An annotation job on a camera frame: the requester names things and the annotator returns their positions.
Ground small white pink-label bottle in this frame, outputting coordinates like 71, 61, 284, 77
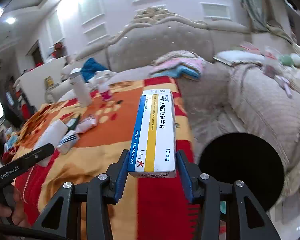
96, 71, 113, 102

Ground small green carton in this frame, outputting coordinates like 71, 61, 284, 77
66, 114, 81, 131

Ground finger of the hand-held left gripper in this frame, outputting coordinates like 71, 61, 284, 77
22, 143, 56, 167

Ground folded pink blue towels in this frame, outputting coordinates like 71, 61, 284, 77
149, 50, 207, 81

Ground green plush toy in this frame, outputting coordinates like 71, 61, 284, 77
278, 53, 300, 67

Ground white cabinet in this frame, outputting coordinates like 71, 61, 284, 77
16, 56, 68, 103

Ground black round trash bin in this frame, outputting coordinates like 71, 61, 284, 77
198, 132, 285, 212

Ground white wipes packet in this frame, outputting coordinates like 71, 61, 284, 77
76, 114, 98, 134

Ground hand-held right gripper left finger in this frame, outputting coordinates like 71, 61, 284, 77
33, 149, 130, 240

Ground blue face masks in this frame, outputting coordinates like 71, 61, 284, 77
3, 132, 21, 154

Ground blue cloth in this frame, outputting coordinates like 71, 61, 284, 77
81, 57, 108, 82

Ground white pillow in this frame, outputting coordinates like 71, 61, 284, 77
213, 49, 266, 67

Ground white blue striped carton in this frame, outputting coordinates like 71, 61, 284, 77
57, 129, 80, 155

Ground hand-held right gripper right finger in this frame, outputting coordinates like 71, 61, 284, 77
176, 149, 281, 240

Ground pink packets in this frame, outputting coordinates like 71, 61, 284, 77
241, 42, 262, 55

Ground tall white bottle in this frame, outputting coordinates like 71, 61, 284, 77
69, 67, 93, 108

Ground beige quilted sofa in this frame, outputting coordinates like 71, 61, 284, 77
177, 52, 300, 203

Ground clear red-print plastic bag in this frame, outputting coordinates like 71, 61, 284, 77
263, 46, 278, 78

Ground black cable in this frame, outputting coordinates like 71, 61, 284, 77
0, 221, 68, 240

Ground grey green curtain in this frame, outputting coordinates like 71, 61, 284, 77
237, 0, 294, 44

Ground red orange printed blanket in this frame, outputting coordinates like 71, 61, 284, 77
14, 76, 201, 240

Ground person's left hand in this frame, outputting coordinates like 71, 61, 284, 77
0, 187, 31, 228

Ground white blue yellow medicine box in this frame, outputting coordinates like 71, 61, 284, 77
128, 88, 177, 179

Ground beige tufted sofa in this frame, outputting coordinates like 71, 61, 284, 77
46, 7, 253, 100

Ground red flower bouquet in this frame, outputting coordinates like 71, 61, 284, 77
49, 42, 66, 58

